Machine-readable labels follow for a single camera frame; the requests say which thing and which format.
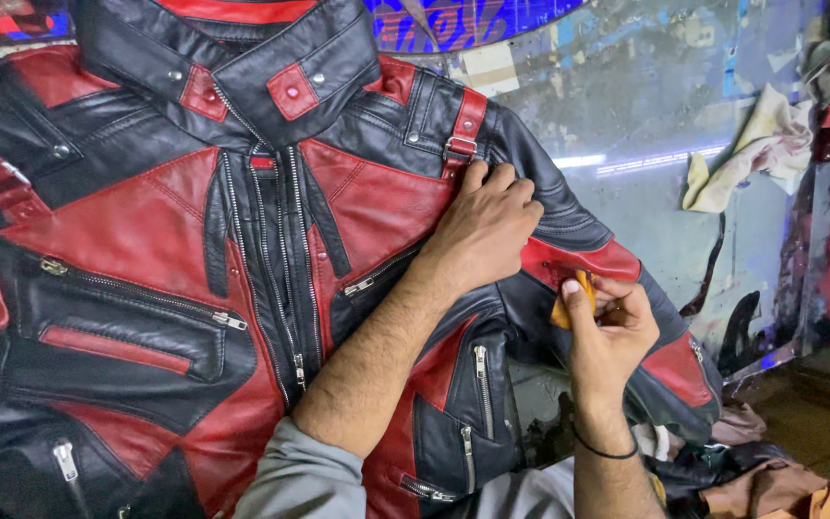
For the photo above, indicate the person's right hand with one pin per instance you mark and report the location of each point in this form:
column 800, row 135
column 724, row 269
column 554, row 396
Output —
column 609, row 353

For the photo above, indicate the person's left hand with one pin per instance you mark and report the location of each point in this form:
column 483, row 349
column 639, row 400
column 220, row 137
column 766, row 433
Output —
column 483, row 234

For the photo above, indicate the small yellow sponge piece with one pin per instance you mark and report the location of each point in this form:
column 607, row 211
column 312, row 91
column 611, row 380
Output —
column 563, row 313

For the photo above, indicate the red and black leather jacket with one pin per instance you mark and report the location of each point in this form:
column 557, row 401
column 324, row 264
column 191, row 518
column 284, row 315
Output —
column 134, row 238

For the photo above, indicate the black wrist band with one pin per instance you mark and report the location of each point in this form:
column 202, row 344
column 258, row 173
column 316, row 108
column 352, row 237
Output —
column 606, row 454

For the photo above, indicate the pinkish brown cloth scrap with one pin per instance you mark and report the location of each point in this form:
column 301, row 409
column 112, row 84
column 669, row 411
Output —
column 739, row 425

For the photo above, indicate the black leather scrap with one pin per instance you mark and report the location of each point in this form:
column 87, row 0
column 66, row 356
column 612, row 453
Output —
column 717, row 461

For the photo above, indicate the blue and red printed banner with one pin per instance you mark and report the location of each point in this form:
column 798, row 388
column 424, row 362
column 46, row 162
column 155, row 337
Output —
column 458, row 21

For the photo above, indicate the brown leather scrap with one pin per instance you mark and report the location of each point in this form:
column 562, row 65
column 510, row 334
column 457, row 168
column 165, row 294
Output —
column 772, row 494

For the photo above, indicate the beige stained rag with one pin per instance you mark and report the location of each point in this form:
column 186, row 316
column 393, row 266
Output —
column 753, row 155

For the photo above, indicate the person's grey shirt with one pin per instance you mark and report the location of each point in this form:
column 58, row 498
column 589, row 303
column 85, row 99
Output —
column 292, row 476

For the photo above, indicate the grey crumpled cloth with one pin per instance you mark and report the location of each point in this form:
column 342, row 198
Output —
column 826, row 68

